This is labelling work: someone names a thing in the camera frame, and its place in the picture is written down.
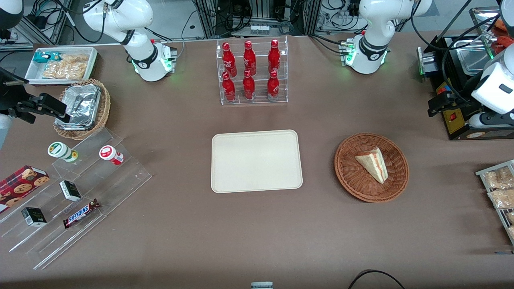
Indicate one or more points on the white rectangular snack tray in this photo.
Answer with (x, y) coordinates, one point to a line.
(32, 76)

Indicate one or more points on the beige plastic tray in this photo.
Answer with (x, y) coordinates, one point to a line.
(257, 160)

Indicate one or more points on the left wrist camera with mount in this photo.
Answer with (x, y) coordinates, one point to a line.
(476, 120)

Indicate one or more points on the teal snack packet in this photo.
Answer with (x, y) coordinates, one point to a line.
(42, 57)

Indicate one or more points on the small black carton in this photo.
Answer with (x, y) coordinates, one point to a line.
(34, 216)
(70, 190)

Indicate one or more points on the aluminium equipment rack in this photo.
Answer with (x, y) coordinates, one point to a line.
(257, 12)

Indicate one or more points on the snickers chocolate bar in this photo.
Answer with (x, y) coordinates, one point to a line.
(80, 214)

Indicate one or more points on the aluminium foil container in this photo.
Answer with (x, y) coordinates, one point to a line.
(82, 104)

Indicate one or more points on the snack bag tray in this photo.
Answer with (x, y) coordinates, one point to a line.
(502, 220)

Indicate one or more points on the red cola bottle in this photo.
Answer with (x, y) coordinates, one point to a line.
(228, 58)
(249, 58)
(273, 86)
(229, 88)
(248, 86)
(274, 56)

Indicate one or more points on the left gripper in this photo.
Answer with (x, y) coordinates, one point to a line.
(461, 98)

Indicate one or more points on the clear bag of chips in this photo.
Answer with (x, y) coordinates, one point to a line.
(66, 68)

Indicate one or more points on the clear acrylic bottle rack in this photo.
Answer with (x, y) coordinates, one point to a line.
(259, 100)

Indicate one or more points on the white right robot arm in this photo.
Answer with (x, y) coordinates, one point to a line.
(140, 52)

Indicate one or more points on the light tan wicker basket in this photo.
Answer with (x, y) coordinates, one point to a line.
(105, 108)

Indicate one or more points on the black angular device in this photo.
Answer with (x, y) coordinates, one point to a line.
(10, 92)

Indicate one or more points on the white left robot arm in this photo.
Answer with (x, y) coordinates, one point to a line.
(373, 48)

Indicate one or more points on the green lid white cup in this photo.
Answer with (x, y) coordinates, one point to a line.
(59, 149)

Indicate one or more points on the round brown wicker basket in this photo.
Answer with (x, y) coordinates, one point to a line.
(361, 184)

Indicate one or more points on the red lid white cup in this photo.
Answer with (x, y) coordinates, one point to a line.
(109, 153)

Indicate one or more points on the pale right gripper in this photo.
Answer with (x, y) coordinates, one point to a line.
(9, 98)

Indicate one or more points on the clear acrylic stepped display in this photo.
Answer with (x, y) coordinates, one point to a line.
(116, 180)

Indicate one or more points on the triangular sandwich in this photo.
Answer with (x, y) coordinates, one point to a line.
(373, 162)

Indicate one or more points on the black food warmer cabinet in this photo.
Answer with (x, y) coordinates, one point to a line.
(455, 122)

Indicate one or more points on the red plaid cookie box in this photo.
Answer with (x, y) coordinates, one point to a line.
(20, 186)

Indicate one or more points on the clear bag of crackers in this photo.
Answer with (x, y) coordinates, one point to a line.
(504, 198)
(500, 178)

